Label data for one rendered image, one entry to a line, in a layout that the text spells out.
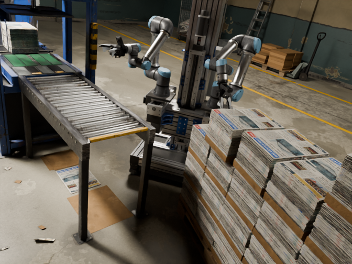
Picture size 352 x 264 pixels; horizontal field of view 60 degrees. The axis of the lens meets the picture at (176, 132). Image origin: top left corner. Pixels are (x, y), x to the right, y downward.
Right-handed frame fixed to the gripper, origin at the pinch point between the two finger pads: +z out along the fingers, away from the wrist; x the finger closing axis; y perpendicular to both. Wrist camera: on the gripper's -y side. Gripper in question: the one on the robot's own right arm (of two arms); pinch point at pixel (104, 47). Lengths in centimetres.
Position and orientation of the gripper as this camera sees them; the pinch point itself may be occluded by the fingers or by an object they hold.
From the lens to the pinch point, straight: 237.7
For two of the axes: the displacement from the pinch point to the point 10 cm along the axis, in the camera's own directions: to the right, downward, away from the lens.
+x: -7.3, -5.0, 4.6
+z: -6.3, 2.6, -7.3
